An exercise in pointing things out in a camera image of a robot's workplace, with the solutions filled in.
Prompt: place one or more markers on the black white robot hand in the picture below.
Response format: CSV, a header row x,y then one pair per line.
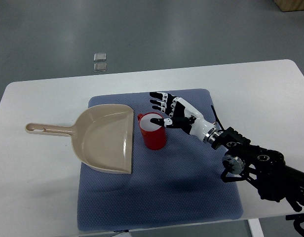
x,y
181,115

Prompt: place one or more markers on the red cup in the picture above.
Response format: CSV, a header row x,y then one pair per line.
x,y
154,135

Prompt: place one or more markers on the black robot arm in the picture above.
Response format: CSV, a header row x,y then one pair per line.
x,y
264,169

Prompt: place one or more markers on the beige plastic dustpan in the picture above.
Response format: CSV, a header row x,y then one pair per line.
x,y
102,137

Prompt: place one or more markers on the blue-grey textured mat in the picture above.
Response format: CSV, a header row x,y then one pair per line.
x,y
178,184

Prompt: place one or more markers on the upper metal floor plate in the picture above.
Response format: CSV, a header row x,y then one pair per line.
x,y
99,57

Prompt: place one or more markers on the white table leg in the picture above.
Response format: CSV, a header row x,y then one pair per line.
x,y
255,228

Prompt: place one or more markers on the wooden box corner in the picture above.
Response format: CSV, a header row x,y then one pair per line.
x,y
290,5

